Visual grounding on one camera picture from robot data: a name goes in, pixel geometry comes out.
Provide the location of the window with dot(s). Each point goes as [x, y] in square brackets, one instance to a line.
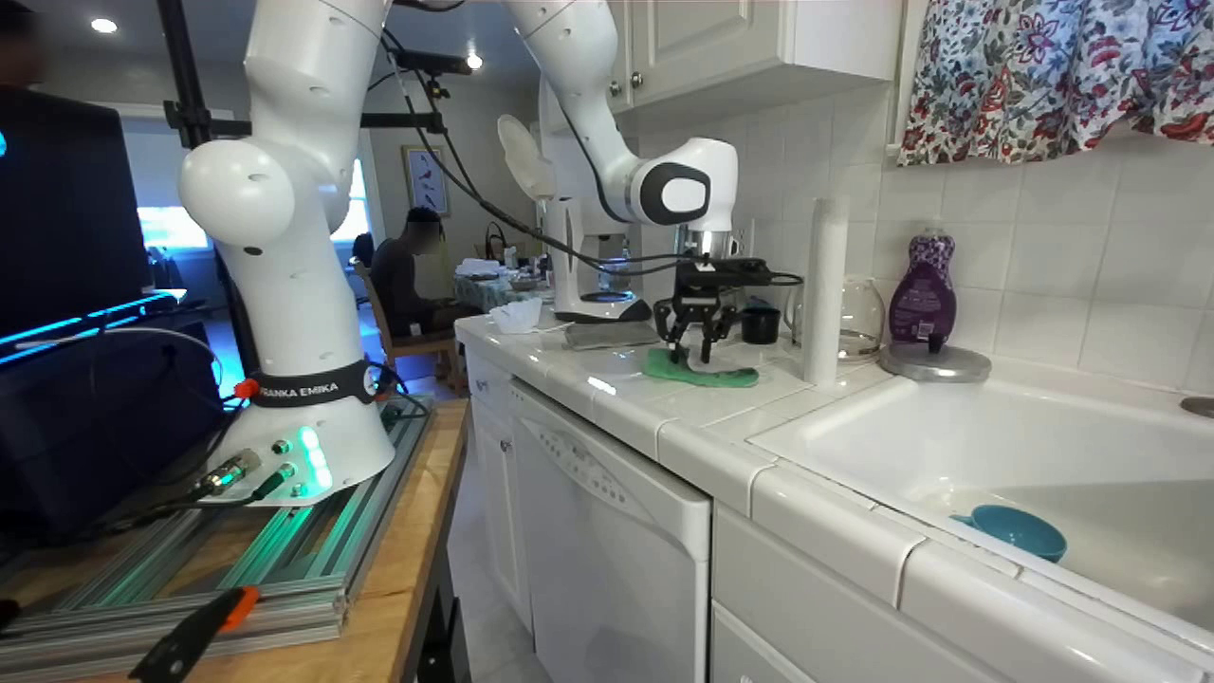
[171, 228]

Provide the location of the round silver lid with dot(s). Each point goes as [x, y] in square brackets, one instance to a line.
[934, 364]

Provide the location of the glass carafe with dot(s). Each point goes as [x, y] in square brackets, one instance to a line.
[858, 318]

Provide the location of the white stand mixer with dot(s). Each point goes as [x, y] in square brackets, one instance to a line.
[569, 266]

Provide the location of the person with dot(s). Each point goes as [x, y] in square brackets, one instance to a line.
[403, 275]

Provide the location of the green rag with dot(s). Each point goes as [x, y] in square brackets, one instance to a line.
[721, 376]

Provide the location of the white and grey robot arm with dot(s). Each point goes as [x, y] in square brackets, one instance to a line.
[285, 285]

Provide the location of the dining table with tablecloth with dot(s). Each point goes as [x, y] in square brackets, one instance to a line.
[488, 285]

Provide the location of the blue bowl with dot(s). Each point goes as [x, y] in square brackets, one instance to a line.
[1020, 531]

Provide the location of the purple soap bottle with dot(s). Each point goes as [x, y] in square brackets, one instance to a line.
[922, 299]

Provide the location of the wooden robot stand with rails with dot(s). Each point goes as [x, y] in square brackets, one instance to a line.
[417, 531]

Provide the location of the white wall cabinet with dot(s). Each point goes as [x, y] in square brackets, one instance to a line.
[740, 43]

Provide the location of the ceiling light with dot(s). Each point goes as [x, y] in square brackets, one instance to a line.
[103, 26]
[473, 61]

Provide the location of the grey folded cloth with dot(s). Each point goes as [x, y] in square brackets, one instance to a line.
[607, 335]

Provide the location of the wooden chair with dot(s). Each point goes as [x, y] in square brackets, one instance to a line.
[417, 346]

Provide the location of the black cup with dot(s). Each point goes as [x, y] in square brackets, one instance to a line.
[760, 326]

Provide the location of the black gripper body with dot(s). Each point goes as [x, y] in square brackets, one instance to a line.
[700, 294]

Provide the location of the white sink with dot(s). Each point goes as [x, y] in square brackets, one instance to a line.
[1043, 446]

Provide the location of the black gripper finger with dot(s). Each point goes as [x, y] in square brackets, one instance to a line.
[725, 325]
[667, 327]

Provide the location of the framed picture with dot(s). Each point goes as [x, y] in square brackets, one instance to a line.
[427, 180]

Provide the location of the white paper towel roll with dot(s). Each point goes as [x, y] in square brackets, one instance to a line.
[824, 285]

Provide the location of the white base cabinet door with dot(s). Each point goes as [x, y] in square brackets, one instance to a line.
[495, 493]

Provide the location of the white dishwasher door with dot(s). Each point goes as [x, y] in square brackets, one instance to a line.
[607, 550]

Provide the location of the floral curtain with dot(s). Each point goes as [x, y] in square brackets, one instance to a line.
[1053, 66]

